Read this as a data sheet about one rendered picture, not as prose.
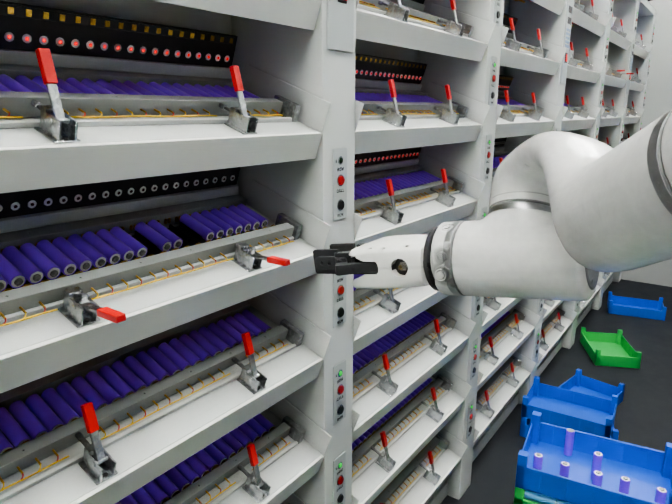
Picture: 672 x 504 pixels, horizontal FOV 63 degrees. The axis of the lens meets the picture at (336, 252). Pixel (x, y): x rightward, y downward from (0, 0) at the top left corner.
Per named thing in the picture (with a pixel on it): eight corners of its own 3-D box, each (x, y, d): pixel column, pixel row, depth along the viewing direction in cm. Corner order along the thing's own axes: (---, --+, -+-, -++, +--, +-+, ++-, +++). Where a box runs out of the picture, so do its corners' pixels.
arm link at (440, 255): (453, 306, 59) (427, 304, 61) (484, 284, 66) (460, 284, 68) (445, 229, 58) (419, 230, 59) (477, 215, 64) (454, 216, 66)
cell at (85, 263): (64, 247, 73) (92, 270, 70) (51, 250, 72) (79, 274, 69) (65, 235, 72) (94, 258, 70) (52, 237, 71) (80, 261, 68)
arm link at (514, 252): (457, 202, 60) (446, 285, 58) (588, 194, 52) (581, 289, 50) (486, 228, 66) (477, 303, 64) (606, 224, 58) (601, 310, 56)
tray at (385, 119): (476, 140, 147) (497, 89, 141) (347, 155, 99) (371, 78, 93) (413, 113, 156) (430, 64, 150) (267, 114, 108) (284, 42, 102)
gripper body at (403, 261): (432, 302, 60) (348, 298, 67) (470, 278, 68) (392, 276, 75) (425, 234, 59) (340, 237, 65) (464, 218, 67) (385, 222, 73)
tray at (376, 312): (467, 283, 157) (486, 241, 151) (346, 359, 109) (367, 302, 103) (408, 250, 166) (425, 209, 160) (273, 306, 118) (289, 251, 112)
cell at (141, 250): (119, 236, 80) (147, 257, 77) (108, 238, 78) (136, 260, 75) (121, 225, 79) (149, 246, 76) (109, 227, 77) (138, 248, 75)
